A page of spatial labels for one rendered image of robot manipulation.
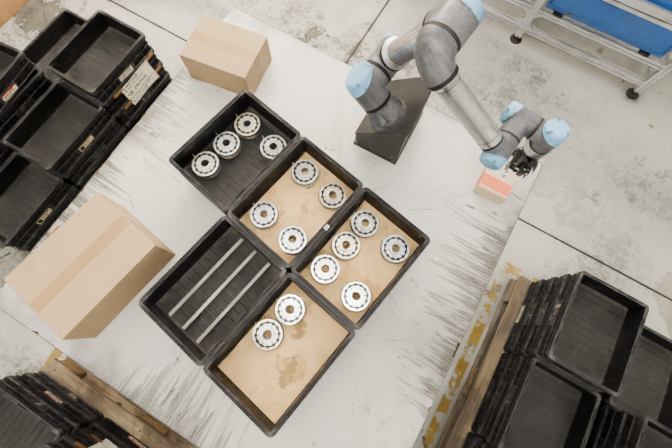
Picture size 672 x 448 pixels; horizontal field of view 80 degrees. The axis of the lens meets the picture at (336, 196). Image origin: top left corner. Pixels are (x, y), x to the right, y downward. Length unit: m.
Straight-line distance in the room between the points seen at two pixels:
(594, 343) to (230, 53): 1.96
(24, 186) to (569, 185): 3.06
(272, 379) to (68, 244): 0.83
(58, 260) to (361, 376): 1.12
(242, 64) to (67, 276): 1.01
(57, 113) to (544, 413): 2.74
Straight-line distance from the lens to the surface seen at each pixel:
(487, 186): 1.72
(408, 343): 1.61
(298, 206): 1.52
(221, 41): 1.87
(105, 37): 2.58
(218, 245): 1.53
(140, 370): 1.73
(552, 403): 2.16
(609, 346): 2.16
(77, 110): 2.55
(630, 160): 3.11
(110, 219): 1.62
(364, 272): 1.47
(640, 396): 2.50
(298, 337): 1.46
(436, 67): 1.11
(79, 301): 1.61
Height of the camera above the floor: 2.28
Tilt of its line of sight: 72 degrees down
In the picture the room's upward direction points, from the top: 4 degrees clockwise
